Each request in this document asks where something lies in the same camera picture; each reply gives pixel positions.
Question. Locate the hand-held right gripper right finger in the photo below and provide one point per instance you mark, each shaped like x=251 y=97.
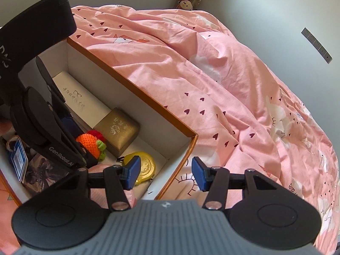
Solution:
x=200 y=174

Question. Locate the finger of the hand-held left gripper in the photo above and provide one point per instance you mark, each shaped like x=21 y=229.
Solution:
x=53 y=85
x=82 y=151

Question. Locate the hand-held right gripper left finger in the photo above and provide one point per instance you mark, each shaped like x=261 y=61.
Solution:
x=132 y=172

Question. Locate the orange crocheted toy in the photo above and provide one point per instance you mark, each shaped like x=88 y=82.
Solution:
x=91 y=140

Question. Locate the yellow round toy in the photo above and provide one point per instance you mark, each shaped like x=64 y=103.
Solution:
x=147 y=167

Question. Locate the white glasses case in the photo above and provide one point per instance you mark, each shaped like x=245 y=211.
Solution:
x=79 y=98

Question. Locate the gold box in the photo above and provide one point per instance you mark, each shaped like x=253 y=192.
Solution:
x=117 y=130

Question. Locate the pink case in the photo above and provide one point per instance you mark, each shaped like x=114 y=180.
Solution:
x=98 y=196

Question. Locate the dark case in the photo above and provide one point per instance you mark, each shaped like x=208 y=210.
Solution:
x=45 y=172

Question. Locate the blue card tag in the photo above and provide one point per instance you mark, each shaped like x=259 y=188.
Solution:
x=19 y=160

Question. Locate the orange cardboard box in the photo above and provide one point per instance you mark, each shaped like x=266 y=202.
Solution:
x=119 y=90

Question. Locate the person's left forearm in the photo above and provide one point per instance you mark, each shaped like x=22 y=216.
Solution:
x=34 y=32

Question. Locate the pink printed blanket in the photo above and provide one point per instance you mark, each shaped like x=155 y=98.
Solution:
x=212 y=71

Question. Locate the grey wall strip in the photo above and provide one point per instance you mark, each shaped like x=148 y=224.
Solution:
x=316 y=43

